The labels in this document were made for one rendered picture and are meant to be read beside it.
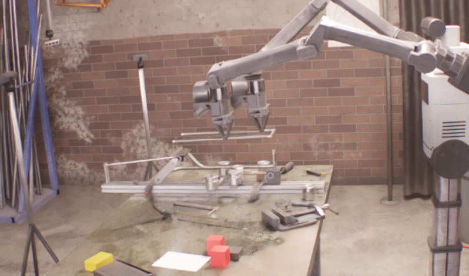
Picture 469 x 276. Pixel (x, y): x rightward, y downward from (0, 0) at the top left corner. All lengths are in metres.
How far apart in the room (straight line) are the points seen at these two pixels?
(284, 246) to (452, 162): 0.76
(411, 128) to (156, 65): 2.17
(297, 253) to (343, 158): 3.31
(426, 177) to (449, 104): 2.48
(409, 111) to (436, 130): 2.30
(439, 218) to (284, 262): 0.85
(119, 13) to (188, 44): 0.67
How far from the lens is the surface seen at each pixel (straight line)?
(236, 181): 2.36
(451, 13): 4.58
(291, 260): 1.81
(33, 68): 5.38
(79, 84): 5.59
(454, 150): 2.32
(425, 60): 2.06
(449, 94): 2.26
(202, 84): 2.28
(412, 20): 4.56
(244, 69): 2.19
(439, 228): 2.47
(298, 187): 2.35
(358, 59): 4.95
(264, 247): 1.91
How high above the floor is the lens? 1.65
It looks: 13 degrees down
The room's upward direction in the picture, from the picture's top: 5 degrees counter-clockwise
